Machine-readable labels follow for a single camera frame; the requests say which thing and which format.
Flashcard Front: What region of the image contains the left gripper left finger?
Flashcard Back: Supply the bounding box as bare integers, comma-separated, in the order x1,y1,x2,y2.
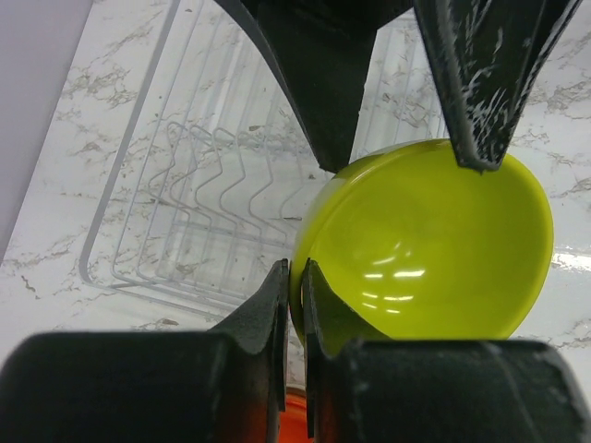
1,260,289,442

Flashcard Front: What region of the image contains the orange bowl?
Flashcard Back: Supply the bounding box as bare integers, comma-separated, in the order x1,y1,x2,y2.
278,387,309,443

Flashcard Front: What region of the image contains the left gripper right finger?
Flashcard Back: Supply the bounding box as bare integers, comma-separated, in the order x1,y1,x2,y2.
302,260,590,442

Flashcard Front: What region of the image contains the lime green bowl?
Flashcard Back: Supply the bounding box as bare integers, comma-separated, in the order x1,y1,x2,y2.
290,138,554,340

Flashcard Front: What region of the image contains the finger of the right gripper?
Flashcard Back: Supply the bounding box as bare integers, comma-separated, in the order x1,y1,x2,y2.
414,0,580,172
218,0,413,173

